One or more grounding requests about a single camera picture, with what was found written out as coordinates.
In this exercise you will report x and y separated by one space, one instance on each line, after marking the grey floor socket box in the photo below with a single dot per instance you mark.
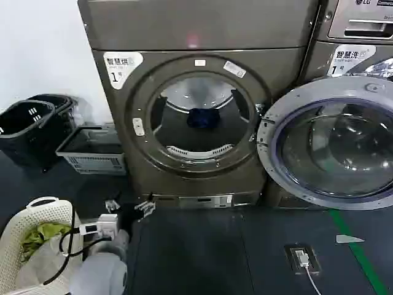
302 259

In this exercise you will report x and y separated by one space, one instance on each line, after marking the pale grey garment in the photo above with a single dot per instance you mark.
43 264

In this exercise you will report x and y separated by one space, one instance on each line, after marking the olive green garment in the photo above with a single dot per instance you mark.
46 235

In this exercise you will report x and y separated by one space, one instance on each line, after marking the black plastic laundry basket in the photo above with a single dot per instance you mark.
66 106
21 132

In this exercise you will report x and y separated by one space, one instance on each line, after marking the grey front-loading dryer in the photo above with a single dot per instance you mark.
215 30

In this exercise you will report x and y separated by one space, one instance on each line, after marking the white perforated laundry basket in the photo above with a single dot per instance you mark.
46 212

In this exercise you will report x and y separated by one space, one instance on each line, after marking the round glass dryer door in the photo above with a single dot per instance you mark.
334 147

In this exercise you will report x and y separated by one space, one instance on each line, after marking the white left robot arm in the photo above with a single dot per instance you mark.
101 270

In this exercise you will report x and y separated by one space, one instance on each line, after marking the grey washing machine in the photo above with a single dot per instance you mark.
347 18

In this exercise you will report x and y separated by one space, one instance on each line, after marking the white number sticker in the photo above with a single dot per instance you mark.
118 69
348 60

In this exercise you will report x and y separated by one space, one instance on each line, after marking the grey floor sticker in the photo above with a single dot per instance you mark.
348 239

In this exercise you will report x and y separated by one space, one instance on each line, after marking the green floor tape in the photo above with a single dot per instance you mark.
353 246

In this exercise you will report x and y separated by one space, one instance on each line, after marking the dark blue garment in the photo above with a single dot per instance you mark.
202 118

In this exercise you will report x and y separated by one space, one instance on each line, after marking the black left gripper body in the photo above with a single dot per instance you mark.
129 216

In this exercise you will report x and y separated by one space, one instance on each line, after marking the grey slotted plastic crate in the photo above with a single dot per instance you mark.
92 161

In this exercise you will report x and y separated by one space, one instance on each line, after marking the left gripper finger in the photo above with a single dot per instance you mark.
111 204
146 209

